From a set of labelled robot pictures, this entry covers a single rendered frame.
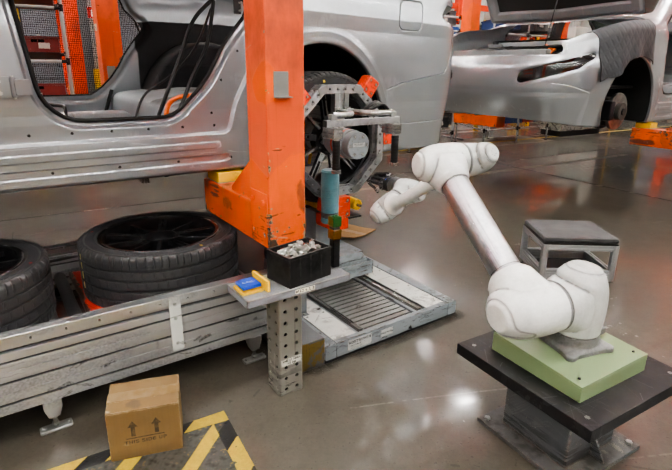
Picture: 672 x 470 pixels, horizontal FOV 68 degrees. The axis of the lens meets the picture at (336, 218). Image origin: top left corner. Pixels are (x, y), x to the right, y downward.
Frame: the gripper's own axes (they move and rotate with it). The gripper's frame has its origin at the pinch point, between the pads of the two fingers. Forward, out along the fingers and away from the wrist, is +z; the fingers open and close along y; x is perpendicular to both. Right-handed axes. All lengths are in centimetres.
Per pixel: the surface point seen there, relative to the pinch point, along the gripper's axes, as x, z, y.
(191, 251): 64, -21, -83
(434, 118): -22, 11, 61
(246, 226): 51, -20, -62
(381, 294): -36, -22, -45
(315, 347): 8, -51, -85
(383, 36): 39, 10, 62
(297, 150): 66, -42, -29
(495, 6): -134, 174, 303
